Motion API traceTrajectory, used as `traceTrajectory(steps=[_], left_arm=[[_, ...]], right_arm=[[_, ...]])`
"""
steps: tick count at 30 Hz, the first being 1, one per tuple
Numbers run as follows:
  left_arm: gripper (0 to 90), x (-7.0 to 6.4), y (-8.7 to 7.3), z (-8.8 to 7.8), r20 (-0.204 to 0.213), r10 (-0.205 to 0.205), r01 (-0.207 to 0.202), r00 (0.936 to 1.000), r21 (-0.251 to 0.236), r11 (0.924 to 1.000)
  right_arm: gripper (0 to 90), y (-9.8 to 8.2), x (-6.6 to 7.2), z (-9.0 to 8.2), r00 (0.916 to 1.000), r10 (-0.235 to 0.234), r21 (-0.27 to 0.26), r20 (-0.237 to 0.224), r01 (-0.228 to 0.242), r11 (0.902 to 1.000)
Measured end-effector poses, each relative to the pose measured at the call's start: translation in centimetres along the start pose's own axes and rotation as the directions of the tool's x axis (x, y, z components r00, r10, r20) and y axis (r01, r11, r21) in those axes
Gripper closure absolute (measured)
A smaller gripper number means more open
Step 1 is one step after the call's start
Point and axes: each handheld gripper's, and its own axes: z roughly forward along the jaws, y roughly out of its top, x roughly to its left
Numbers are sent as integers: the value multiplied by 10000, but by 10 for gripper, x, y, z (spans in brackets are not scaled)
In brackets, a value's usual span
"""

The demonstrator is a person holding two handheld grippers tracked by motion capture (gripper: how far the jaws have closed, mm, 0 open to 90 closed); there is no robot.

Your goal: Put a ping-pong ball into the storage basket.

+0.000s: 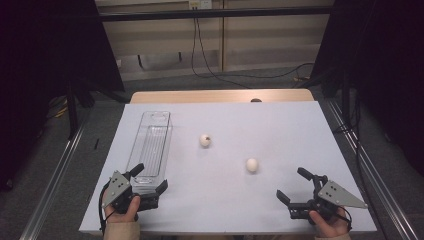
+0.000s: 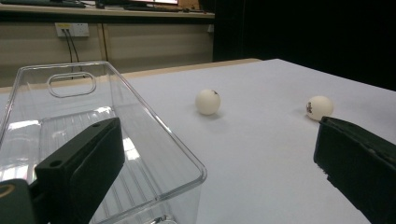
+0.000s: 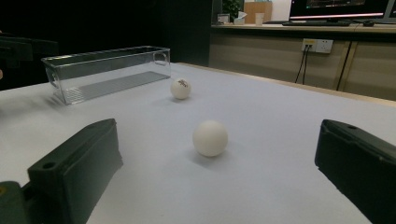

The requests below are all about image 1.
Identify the black horizontal metal bar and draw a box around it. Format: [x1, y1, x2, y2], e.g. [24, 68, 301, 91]
[98, 5, 334, 23]

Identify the white table mat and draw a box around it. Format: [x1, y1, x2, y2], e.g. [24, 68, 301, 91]
[78, 101, 378, 235]

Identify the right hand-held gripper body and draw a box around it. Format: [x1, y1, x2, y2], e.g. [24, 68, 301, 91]
[288, 173, 369, 221]

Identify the white wall socket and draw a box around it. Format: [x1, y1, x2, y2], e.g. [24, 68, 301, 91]
[188, 0, 213, 10]

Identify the left hand-held gripper black cable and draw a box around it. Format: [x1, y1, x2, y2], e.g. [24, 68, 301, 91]
[97, 182, 116, 235]

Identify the black cable along rail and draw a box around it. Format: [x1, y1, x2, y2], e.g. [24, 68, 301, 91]
[333, 96, 383, 214]

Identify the metal floor rail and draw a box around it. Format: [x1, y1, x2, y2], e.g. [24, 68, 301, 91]
[19, 109, 92, 240]
[325, 99, 418, 240]

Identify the hand-held gripper black cable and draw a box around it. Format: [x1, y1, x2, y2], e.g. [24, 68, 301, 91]
[97, 182, 116, 235]
[333, 205, 353, 233]

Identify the person's left hand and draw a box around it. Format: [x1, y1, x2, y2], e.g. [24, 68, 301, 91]
[103, 194, 142, 224]

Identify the dark curtain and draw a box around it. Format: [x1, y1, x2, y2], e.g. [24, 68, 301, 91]
[0, 0, 126, 193]
[311, 0, 424, 178]

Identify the black metal stand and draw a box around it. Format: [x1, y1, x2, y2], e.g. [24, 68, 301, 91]
[65, 79, 80, 141]

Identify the black hanging wall cable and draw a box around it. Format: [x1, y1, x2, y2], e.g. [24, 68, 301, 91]
[190, 18, 252, 90]

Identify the plain white egg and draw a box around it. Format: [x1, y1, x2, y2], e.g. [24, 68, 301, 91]
[245, 157, 259, 173]

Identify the person's right hand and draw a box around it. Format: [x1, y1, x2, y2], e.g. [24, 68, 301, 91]
[308, 206, 351, 238]

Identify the right hand-held gripper black cable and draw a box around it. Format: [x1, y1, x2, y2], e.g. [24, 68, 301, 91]
[333, 205, 353, 233]

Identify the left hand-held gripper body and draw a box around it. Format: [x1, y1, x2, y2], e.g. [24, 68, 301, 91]
[101, 170, 160, 215]

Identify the black floor cable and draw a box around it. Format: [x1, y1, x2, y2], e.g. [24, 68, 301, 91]
[229, 62, 316, 80]

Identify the clear plastic container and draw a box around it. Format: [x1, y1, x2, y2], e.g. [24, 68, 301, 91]
[124, 110, 174, 195]

